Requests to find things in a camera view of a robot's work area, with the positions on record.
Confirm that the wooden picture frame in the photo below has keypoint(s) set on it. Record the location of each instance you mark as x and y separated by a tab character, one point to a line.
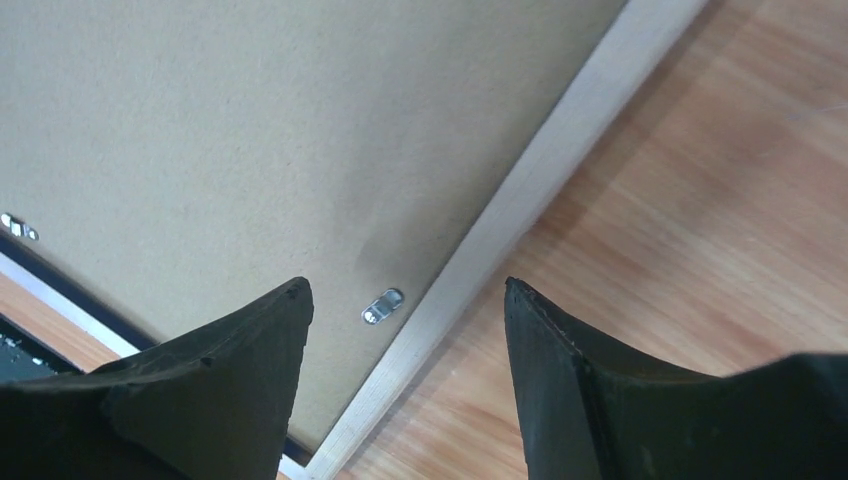
530	185

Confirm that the brown cardboard backing board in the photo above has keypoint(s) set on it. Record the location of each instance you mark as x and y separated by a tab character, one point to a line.
265	132

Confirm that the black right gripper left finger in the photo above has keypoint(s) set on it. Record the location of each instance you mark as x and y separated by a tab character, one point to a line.
214	403

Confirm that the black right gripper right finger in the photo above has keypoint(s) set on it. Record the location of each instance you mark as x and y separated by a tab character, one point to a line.
592	407

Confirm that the silver frame turn clip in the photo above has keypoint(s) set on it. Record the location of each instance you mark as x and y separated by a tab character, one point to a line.
383	306

